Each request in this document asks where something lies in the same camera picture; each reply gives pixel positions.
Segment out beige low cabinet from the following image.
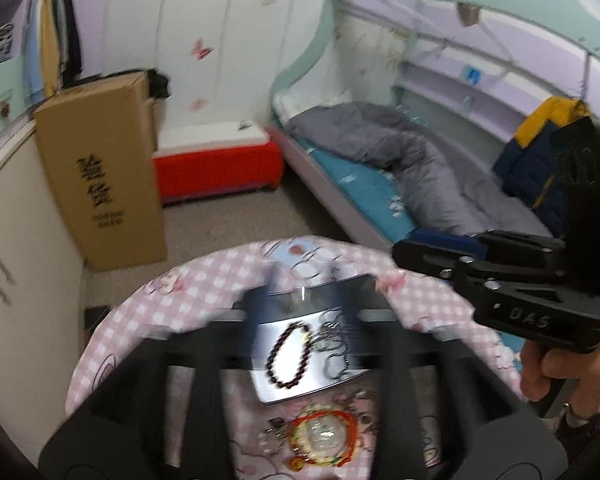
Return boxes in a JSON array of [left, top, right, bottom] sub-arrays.
[[0, 124, 83, 462]]

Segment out pink checkered bear tablecloth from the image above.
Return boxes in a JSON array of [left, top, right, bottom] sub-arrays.
[[66, 236, 522, 479]]

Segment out yellow navy puffer jacket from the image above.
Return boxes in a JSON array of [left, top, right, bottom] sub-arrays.
[[493, 96, 590, 237]]

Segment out person's right hand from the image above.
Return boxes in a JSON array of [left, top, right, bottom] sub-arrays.
[[520, 340, 600, 420]]

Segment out grey metal tin box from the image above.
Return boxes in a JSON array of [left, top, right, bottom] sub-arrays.
[[233, 274, 393, 404]]

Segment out teal bed sheet mattress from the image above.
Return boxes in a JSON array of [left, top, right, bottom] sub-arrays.
[[268, 128, 417, 252]]

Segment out silver chain necklace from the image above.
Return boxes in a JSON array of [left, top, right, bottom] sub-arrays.
[[311, 306, 354, 384]]

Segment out orange red cord bracelet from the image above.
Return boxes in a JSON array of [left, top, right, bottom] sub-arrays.
[[285, 407, 360, 472]]

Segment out teal drawer unit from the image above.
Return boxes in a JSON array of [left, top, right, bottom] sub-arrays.
[[0, 56, 29, 133]]

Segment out small pearl earrings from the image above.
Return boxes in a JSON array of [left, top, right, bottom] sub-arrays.
[[258, 417, 288, 456]]

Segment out tall brown cardboard box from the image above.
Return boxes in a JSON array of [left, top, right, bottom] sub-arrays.
[[34, 73, 168, 271]]

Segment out grey quilt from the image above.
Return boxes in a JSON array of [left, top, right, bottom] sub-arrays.
[[286, 102, 550, 236]]

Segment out cream bead bracelet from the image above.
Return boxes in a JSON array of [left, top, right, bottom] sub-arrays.
[[289, 401, 359, 467]]

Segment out dark red bead bracelet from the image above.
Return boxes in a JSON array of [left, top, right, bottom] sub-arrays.
[[263, 320, 313, 391]]

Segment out red fabric storage bench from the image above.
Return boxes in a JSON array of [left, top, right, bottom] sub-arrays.
[[154, 122, 284, 205]]

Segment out black cloth behind box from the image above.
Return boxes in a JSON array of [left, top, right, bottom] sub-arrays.
[[146, 68, 171, 100]]

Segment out small metal clip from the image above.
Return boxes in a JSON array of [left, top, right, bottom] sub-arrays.
[[238, 120, 252, 131]]

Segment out hanging clothes row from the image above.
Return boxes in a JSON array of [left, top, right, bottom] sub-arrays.
[[23, 0, 83, 104]]

